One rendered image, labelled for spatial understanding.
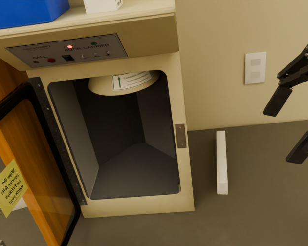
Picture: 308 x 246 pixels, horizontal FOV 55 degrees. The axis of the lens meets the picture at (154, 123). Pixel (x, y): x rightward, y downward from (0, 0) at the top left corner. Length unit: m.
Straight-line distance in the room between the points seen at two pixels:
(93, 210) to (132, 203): 0.12
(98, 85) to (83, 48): 0.16
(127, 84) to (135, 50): 0.12
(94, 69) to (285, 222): 0.60
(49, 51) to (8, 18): 0.08
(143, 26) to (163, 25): 0.03
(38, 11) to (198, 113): 0.80
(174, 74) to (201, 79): 0.49
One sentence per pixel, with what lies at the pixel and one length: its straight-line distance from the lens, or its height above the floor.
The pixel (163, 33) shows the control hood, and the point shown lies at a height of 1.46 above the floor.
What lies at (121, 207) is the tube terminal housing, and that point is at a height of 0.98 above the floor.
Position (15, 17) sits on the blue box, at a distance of 0.52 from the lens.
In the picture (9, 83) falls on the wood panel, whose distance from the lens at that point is 0.72.
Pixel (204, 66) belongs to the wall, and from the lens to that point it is 1.08.
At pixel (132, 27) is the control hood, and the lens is 0.48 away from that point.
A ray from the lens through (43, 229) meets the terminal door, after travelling 0.71.
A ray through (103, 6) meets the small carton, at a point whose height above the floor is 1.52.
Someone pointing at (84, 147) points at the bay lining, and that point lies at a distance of 0.84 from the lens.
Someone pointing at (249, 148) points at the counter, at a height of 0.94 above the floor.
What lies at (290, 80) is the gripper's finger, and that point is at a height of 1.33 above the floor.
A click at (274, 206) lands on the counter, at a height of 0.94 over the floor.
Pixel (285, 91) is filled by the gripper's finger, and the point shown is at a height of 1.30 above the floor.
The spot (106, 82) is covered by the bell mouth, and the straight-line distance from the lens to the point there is 0.67.
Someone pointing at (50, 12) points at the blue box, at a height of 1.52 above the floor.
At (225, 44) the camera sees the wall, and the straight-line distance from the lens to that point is 1.07.
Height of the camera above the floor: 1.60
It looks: 32 degrees down
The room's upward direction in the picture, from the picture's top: 9 degrees counter-clockwise
